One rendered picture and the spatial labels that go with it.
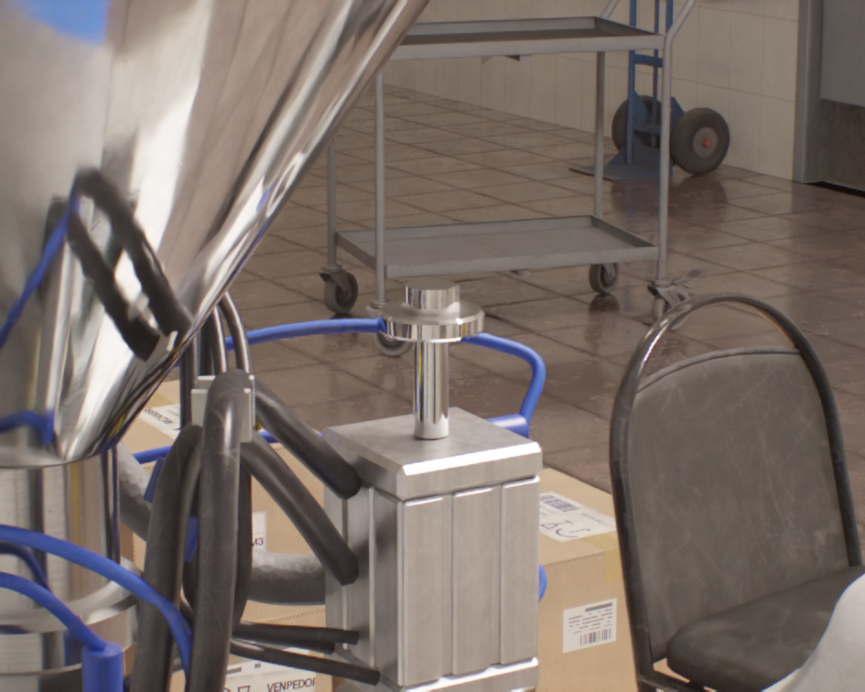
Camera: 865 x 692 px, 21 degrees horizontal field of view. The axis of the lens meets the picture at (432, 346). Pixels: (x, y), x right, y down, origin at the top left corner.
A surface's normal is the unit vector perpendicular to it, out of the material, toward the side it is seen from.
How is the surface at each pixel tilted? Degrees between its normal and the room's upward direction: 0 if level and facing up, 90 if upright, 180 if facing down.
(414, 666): 90
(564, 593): 90
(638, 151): 90
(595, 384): 0
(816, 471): 77
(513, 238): 0
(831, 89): 90
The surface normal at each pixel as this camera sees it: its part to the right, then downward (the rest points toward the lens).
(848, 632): -0.52, -0.18
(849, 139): -0.86, 0.13
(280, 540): 0.47, 0.22
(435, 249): 0.00, -0.97
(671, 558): 0.73, -0.06
